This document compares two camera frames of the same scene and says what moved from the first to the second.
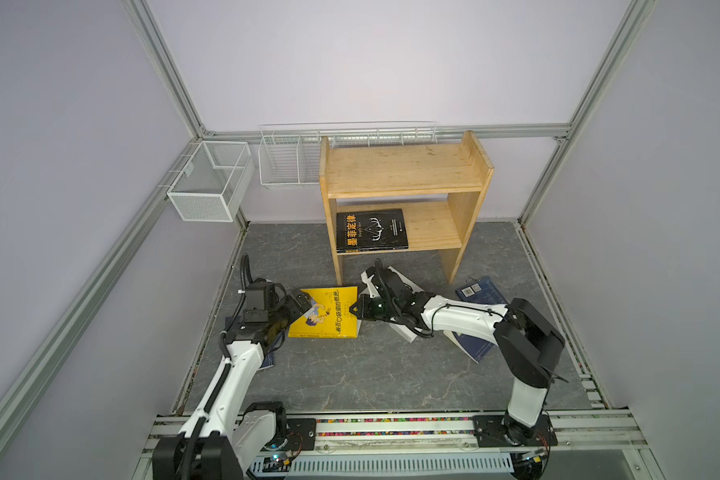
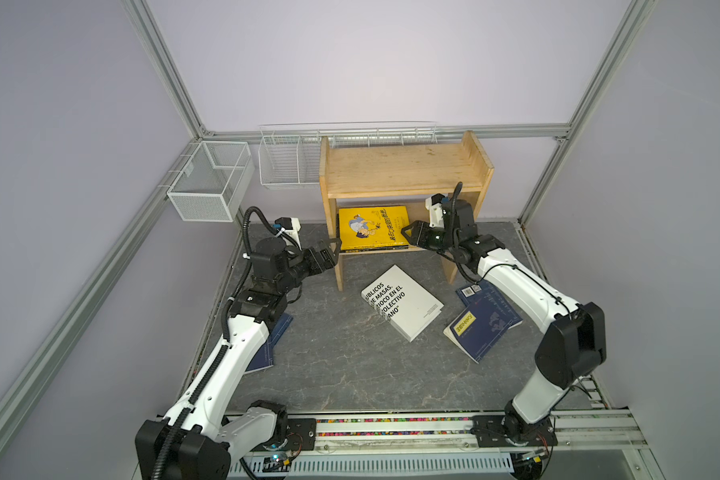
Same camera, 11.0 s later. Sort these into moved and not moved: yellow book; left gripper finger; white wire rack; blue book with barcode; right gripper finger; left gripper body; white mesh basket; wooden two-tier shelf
Moved: left gripper body; yellow book; right gripper finger; left gripper finger
Not moved: white wire rack; blue book with barcode; wooden two-tier shelf; white mesh basket
